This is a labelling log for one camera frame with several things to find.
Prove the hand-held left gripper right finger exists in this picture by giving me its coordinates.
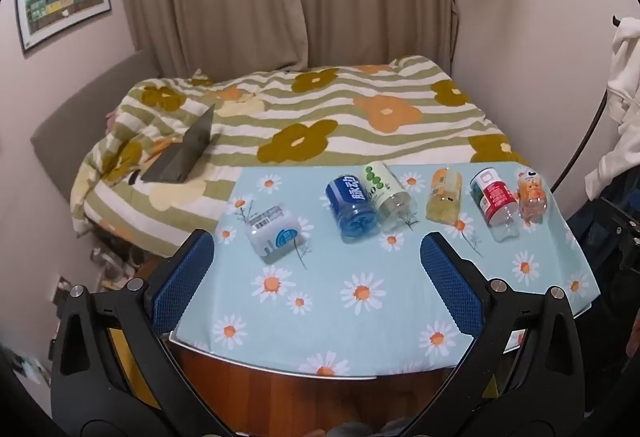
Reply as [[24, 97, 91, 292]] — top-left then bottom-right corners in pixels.
[[404, 232, 592, 437]]

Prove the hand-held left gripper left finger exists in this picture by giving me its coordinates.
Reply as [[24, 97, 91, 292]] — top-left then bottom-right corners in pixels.
[[50, 228, 227, 435]]

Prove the floor clutter pile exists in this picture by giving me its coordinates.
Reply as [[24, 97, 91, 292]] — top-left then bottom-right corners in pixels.
[[50, 234, 153, 300]]

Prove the light blue daisy tablecloth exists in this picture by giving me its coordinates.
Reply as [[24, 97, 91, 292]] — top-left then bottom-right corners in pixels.
[[167, 162, 603, 380]]

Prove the yellow juice bottle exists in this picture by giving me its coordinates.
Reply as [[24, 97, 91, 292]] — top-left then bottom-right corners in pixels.
[[425, 168, 463, 225]]

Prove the red-label clear bottle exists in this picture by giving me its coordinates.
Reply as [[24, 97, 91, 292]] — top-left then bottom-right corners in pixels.
[[469, 168, 521, 243]]

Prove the white-label plastic bottle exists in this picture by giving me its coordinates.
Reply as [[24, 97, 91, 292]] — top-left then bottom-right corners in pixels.
[[244, 204, 307, 265]]

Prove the green-dotted clear bottle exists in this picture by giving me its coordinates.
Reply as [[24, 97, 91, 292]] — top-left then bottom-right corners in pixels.
[[363, 162, 418, 232]]

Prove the blue plastic bottle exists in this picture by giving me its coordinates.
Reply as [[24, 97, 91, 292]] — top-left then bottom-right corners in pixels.
[[325, 174, 378, 244]]

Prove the dark grey laptop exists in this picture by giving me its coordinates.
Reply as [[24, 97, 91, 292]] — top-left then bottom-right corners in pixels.
[[140, 104, 216, 183]]

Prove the grey bed headboard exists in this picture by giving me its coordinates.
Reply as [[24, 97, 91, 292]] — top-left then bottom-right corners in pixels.
[[30, 50, 162, 238]]

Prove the black curved hoop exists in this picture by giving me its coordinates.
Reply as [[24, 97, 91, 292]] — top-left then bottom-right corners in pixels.
[[549, 86, 611, 194]]

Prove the striped flower blanket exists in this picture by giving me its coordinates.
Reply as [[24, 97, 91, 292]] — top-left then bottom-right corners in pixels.
[[70, 54, 526, 259]]

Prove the white hanging garment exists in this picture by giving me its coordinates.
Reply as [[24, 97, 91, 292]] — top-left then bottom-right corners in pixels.
[[584, 17, 640, 203]]

